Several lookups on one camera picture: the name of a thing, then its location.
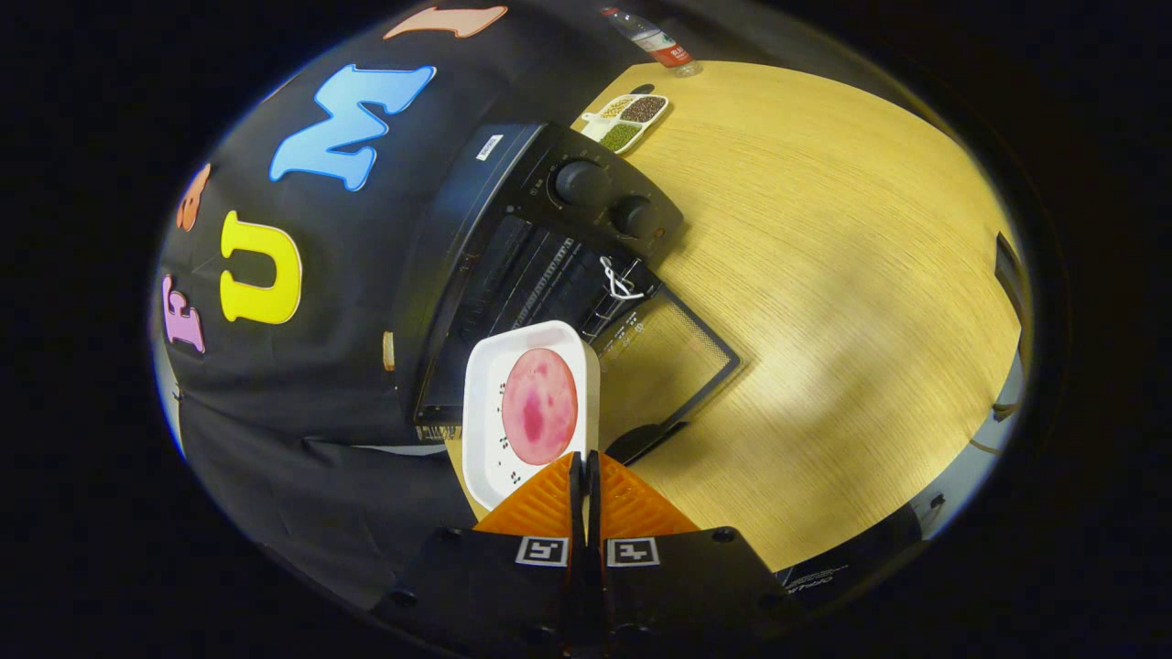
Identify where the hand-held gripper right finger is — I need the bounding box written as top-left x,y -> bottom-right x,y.
586,450 -> 807,655

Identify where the white divided bean tray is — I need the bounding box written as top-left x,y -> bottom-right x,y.
580,92 -> 669,155

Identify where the pink round meat slice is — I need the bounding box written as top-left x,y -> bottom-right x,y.
501,348 -> 580,466

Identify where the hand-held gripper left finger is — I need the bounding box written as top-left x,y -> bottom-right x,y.
371,450 -> 587,655

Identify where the white string tie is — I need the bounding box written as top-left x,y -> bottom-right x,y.
600,256 -> 645,301

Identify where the person's dark clothing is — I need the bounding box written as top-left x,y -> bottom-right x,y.
776,502 -> 926,600

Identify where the black frame object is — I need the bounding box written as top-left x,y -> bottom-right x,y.
993,231 -> 1036,367

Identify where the white square plate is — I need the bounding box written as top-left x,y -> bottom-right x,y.
462,320 -> 601,511

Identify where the clear red label water bottle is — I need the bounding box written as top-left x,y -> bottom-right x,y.
602,7 -> 701,77

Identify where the black toaster oven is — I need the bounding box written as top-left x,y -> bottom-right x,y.
394,122 -> 743,463

